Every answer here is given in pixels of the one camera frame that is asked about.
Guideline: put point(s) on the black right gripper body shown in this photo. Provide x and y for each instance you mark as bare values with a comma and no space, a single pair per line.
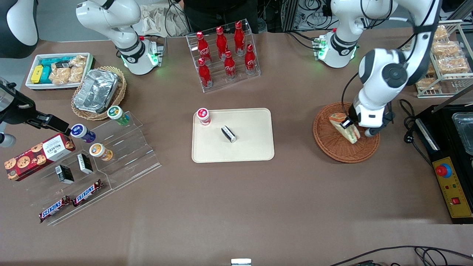
19,113

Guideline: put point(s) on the triangular sandwich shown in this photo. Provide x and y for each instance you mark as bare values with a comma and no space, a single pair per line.
351,136

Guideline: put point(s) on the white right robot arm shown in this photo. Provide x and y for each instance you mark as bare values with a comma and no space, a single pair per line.
111,14

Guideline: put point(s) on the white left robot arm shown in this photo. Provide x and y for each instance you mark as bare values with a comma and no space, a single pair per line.
384,70

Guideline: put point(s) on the round brown wicker basket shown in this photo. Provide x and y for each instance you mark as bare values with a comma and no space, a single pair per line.
332,149

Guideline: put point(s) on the aluminium foil tray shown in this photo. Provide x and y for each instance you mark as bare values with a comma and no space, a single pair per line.
96,90

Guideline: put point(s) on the light woven wicker basket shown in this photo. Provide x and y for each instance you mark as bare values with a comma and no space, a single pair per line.
120,92

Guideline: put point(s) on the metal appliance tray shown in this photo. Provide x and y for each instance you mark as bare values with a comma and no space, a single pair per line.
463,133

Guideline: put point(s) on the beige plastic tray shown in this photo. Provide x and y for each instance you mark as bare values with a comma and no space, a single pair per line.
251,147

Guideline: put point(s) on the white plastic bin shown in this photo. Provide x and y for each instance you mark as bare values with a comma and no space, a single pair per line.
29,85

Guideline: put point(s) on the blue-lid small jar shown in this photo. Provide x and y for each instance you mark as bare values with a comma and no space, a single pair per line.
82,133

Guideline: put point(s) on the red cookie box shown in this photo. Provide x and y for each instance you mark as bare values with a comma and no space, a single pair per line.
37,157

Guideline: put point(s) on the yellow snack box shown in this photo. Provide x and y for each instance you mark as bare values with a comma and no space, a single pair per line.
37,74

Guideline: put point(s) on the short teal snack box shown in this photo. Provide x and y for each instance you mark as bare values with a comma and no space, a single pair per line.
46,75

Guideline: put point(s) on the small black box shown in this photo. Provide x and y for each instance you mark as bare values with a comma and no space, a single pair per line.
64,174
84,163
228,133

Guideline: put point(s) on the clear bag of crackers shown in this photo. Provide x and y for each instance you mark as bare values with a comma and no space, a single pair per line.
428,83
76,74
443,32
447,48
454,65
78,61
60,75
430,69

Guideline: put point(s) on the orange-lid small jar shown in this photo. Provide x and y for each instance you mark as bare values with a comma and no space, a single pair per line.
99,151

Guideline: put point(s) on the long teal snack box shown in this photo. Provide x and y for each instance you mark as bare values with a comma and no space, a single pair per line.
51,61

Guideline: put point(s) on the green-lid small jar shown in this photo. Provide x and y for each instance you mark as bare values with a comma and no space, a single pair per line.
117,114

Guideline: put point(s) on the grey metal bar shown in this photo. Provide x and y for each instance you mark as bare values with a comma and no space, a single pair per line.
452,98

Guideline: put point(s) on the red emergency stop button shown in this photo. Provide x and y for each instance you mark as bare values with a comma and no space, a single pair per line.
443,170

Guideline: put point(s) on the Snickers chocolate bar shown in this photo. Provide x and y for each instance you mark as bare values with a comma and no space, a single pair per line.
88,193
54,209

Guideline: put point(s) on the clear acrylic stepped display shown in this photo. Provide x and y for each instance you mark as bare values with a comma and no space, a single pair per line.
129,162

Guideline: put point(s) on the yellow panel control box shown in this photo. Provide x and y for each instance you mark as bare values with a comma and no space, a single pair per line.
456,188

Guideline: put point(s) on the red cola bottle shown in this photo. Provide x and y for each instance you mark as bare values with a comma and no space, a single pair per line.
203,48
250,60
230,65
239,37
221,42
204,74

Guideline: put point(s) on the clear acrylic bottle rack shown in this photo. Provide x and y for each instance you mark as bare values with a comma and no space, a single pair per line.
216,87

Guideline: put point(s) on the red-lid small jar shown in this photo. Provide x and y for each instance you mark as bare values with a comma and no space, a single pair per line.
203,115

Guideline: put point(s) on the beige crumpled cloth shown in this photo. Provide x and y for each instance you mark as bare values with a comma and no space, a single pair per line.
155,20

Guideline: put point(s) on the small white object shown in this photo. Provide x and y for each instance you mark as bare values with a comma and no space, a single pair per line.
241,262

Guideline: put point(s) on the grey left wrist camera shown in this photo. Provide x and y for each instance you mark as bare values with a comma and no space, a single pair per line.
370,133

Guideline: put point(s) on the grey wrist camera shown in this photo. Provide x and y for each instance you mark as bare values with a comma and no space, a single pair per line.
370,133
6,140

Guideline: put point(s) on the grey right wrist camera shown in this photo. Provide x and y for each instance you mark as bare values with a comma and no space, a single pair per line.
6,140

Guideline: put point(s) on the black metal frame post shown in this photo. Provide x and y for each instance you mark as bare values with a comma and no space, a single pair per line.
290,14

